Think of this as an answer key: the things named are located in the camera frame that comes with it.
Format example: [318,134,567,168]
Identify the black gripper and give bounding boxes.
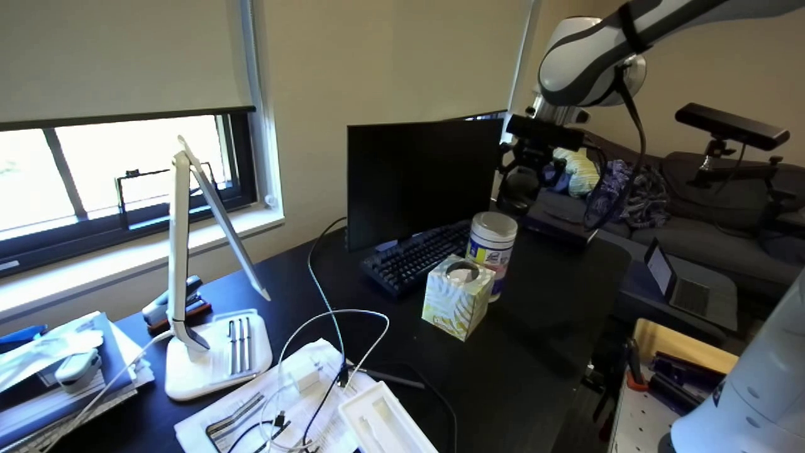
[495,111,560,206]

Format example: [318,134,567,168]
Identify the flat black box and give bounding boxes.
[520,187,603,249]

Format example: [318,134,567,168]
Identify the white labelled plastic bottle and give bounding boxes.
[463,208,520,305]

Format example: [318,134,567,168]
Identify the yellow white pillow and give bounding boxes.
[550,145,607,201]

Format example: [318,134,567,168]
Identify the purple crumpled cloth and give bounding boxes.
[584,157,668,231]

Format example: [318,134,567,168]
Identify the black computer monitor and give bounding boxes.
[345,111,511,255]

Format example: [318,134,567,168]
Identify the black computer keyboard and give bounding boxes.
[359,220,474,301]

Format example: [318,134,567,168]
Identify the open dark laptop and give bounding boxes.
[642,236,741,335]

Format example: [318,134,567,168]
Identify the dark grey couch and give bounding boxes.
[518,124,805,291]

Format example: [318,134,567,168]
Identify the light wooden board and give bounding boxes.
[628,315,741,381]

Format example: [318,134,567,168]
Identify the black tools on robot table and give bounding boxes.
[647,349,726,416]

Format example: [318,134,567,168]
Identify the white plastic tray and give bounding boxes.
[338,381,440,453]

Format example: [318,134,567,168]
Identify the white desk lamp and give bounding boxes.
[162,134,276,402]

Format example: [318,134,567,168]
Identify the black red stapler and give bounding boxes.
[139,275,213,333]

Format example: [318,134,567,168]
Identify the white roller blind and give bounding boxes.
[0,0,260,130]

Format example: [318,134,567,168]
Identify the stack of books and papers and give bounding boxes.
[0,310,159,453]

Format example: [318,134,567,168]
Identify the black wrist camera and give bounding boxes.
[548,122,591,157]

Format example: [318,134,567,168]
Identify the black sensor camera on stand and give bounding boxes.
[671,100,792,192]

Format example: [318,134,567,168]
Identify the white cable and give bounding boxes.
[275,215,396,453]

